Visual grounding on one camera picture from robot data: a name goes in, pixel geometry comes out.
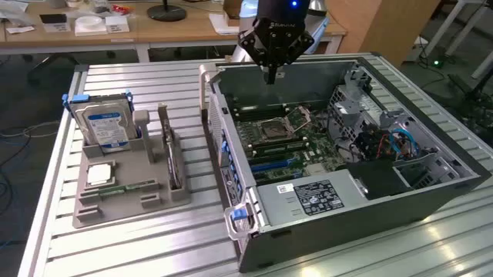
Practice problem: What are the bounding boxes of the plain white box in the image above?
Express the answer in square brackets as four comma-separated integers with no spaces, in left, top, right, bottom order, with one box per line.
[104,16,130,34]

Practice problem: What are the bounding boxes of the white box with black top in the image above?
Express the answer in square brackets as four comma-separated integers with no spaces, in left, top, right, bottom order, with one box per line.
[38,13,72,33]

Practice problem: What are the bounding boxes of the RAM stick with white labels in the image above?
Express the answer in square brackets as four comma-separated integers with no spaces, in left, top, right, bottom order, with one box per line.
[249,138,309,158]

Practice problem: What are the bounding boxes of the small red items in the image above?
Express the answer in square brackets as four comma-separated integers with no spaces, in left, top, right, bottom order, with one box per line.
[109,3,130,16]

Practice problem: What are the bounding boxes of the black open PC case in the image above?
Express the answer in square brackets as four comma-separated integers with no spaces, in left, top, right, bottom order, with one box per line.
[197,56,493,274]

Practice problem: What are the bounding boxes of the green motherboard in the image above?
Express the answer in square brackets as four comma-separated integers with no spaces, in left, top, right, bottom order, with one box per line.
[224,96,349,187]

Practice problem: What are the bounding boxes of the tall metal disk bay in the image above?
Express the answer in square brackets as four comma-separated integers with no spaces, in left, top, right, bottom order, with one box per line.
[325,68,386,139]

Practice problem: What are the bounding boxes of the grey case handle blue tab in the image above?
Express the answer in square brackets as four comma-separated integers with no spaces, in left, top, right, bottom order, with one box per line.
[223,201,257,241]

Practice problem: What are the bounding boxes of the stack of papers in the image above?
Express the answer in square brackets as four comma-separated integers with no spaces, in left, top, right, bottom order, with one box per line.
[208,13,243,36]

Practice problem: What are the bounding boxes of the white table frame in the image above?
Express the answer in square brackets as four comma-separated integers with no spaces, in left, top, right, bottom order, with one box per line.
[420,0,493,79]

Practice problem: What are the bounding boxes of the CPU socket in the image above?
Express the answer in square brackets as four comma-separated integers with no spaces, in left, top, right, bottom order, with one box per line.
[257,118,295,141]

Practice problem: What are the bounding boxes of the grey parts rack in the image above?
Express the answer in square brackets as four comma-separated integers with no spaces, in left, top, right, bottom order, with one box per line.
[72,108,192,229]

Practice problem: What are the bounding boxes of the white floor cable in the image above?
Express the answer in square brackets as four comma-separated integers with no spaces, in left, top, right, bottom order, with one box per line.
[0,121,58,139]

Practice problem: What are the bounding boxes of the blue wire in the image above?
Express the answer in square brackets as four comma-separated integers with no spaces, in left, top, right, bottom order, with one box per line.
[387,128,420,161]

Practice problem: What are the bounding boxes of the grey power supply unit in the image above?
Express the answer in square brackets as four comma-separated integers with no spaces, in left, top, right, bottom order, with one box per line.
[255,169,372,227]

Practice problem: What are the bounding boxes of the red wire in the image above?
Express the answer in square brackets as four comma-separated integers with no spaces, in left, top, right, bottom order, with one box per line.
[378,134,390,158]

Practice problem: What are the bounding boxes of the clear plastic bag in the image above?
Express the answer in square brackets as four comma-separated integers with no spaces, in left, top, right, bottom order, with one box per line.
[0,0,29,20]

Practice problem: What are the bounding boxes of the wooden desk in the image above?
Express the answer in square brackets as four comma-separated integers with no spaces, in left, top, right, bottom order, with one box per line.
[0,0,347,63]

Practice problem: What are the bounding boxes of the blue disk carrier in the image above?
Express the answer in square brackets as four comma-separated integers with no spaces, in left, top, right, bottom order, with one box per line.
[61,89,134,122]

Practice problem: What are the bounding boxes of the silver CPU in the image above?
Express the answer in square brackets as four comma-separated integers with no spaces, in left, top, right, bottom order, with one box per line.
[85,164,116,186]

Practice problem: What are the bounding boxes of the beige card retention latch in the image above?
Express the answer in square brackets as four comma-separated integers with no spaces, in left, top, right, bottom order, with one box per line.
[197,63,217,113]

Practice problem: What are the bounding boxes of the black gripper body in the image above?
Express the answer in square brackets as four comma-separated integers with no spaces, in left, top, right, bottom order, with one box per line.
[252,0,311,69]

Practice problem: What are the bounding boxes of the green RAM stick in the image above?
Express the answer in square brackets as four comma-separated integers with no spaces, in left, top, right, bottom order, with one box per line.
[97,180,157,197]

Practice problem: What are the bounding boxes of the metal socket cover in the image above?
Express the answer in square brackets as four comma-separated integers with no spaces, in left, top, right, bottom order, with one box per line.
[283,105,313,130]

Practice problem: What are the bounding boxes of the blue floor cable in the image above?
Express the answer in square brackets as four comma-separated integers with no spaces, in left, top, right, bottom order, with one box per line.
[0,135,33,249]

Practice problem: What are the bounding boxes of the low metal disk bay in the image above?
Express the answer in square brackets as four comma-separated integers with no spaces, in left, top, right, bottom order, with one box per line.
[391,151,464,190]

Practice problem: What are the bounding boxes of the graphics card with black fan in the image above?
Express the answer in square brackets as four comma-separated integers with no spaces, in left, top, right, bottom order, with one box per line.
[156,102,184,192]

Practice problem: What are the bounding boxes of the hard disk with blue label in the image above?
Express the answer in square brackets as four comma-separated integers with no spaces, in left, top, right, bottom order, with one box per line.
[69,96,140,152]

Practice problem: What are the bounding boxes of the black stand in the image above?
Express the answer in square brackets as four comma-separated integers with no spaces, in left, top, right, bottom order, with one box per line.
[447,56,493,130]

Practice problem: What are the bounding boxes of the wooden cabinet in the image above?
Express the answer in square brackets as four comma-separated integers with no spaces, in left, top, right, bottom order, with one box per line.
[324,0,443,66]

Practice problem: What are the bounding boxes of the black round lamp base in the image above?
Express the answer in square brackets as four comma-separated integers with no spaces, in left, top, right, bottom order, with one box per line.
[146,0,188,23]

